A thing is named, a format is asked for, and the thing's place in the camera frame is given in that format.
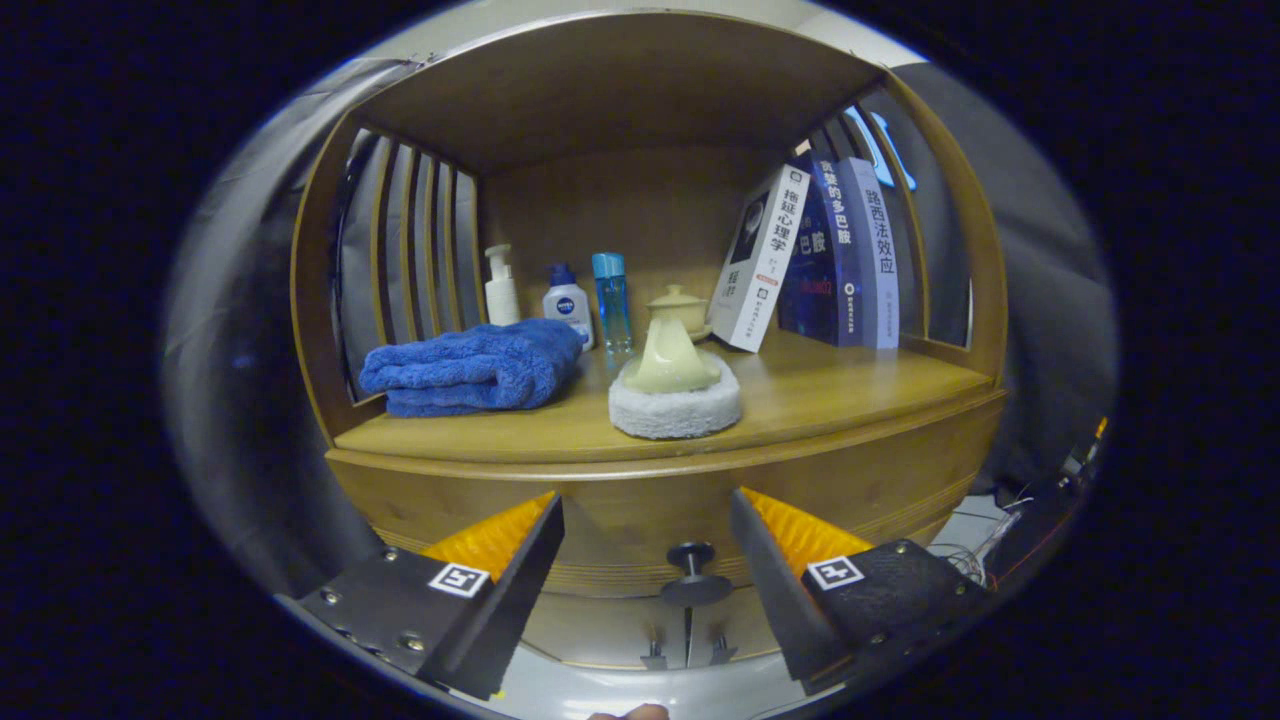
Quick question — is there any wooden cabinet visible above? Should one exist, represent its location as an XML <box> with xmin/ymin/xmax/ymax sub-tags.
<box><xmin>290</xmin><ymin>10</ymin><xmax>1009</xmax><ymax>671</ymax></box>

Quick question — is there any white book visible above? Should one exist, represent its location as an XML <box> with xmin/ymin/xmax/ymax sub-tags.
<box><xmin>708</xmin><ymin>163</ymin><xmax>812</xmax><ymax>354</ymax></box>

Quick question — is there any white bottle with blue cap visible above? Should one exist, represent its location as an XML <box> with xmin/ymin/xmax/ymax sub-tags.
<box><xmin>542</xmin><ymin>262</ymin><xmax>595</xmax><ymax>351</ymax></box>

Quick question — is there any wooden countertop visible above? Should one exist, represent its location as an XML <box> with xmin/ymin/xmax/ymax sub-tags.
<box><xmin>333</xmin><ymin>330</ymin><xmax>1006</xmax><ymax>481</ymax></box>

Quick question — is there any black drawer knob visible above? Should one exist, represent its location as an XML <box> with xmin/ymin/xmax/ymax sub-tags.
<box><xmin>660</xmin><ymin>542</ymin><xmax>734</xmax><ymax>608</ymax></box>

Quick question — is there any cream lidded teacup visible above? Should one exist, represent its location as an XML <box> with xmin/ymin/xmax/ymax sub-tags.
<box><xmin>645</xmin><ymin>285</ymin><xmax>713</xmax><ymax>343</ymax></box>

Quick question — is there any white pump bottle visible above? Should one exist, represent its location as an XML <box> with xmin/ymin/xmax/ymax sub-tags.
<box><xmin>484</xmin><ymin>244</ymin><xmax>522</xmax><ymax>327</ymax></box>

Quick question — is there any wooden cabinet door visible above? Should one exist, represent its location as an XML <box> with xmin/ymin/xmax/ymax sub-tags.
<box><xmin>520</xmin><ymin>595</ymin><xmax>691</xmax><ymax>669</ymax></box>
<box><xmin>690</xmin><ymin>600</ymin><xmax>791</xmax><ymax>666</ymax></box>

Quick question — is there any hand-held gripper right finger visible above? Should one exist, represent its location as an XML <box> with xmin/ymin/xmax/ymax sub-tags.
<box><xmin>728</xmin><ymin>488</ymin><xmax>991</xmax><ymax>698</ymax></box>

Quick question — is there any light blue book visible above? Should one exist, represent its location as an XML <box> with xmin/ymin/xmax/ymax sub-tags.
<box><xmin>838</xmin><ymin>157</ymin><xmax>901</xmax><ymax>351</ymax></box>

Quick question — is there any dark blue book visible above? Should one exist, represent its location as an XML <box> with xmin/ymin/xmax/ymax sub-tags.
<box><xmin>778</xmin><ymin>152</ymin><xmax>863</xmax><ymax>348</ymax></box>

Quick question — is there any black equipment with cables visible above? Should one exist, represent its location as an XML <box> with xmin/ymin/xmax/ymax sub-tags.
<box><xmin>940</xmin><ymin>415</ymin><xmax>1111</xmax><ymax>591</ymax></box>

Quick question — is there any clear blue bottle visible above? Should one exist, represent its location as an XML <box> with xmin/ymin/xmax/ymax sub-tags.
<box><xmin>591</xmin><ymin>252</ymin><xmax>634</xmax><ymax>355</ymax></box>

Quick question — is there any wooden drawer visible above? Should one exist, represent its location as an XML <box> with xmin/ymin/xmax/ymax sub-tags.
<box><xmin>370</xmin><ymin>400</ymin><xmax>1003</xmax><ymax>601</ymax></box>

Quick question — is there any cream handled scrub brush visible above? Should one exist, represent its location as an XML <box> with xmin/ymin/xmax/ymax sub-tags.
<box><xmin>608</xmin><ymin>315</ymin><xmax>744</xmax><ymax>441</ymax></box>

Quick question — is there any folded blue towel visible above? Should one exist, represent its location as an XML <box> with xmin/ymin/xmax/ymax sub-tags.
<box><xmin>358</xmin><ymin>318</ymin><xmax>584</xmax><ymax>418</ymax></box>

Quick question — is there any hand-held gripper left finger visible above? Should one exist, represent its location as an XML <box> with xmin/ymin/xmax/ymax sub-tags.
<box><xmin>275</xmin><ymin>492</ymin><xmax>566</xmax><ymax>703</ymax></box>

